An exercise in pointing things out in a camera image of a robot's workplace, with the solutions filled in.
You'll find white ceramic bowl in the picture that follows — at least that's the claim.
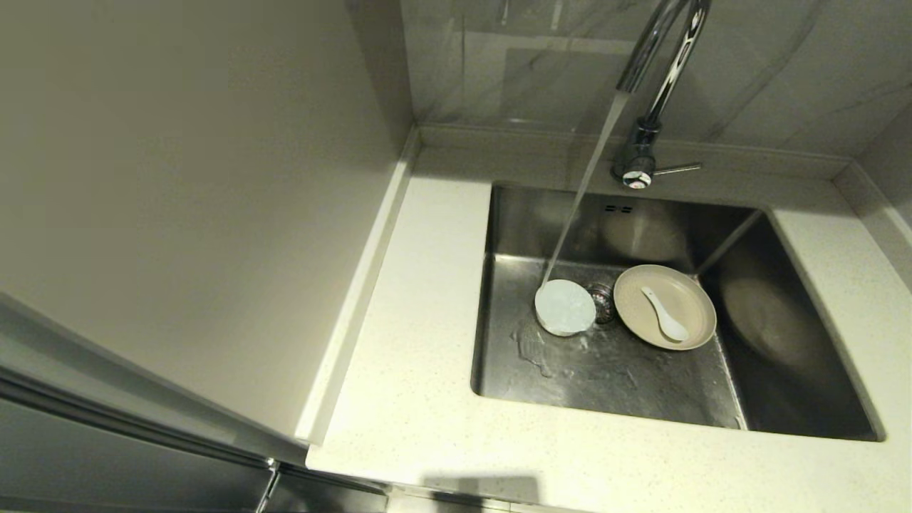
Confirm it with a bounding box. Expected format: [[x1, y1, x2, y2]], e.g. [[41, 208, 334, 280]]
[[534, 278, 597, 337]]

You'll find white ceramic soup spoon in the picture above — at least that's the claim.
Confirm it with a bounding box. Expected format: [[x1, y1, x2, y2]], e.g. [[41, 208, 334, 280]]
[[641, 286, 690, 343]]

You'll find white round plate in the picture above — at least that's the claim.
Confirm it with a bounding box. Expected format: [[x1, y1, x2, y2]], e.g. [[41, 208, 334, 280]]
[[613, 264, 717, 351]]

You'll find stainless steel sink basin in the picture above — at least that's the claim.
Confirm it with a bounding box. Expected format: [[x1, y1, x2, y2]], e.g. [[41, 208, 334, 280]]
[[470, 182, 886, 442]]

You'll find round metal drain strainer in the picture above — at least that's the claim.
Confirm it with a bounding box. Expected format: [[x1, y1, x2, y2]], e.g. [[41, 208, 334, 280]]
[[589, 282, 618, 327]]

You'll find chrome gooseneck faucet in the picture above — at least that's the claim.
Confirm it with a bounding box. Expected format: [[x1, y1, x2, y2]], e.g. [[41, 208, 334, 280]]
[[613, 0, 712, 190]]

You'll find stainless steel appliance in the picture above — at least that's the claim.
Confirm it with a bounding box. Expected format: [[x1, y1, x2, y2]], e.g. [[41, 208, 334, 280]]
[[0, 292, 389, 513]]

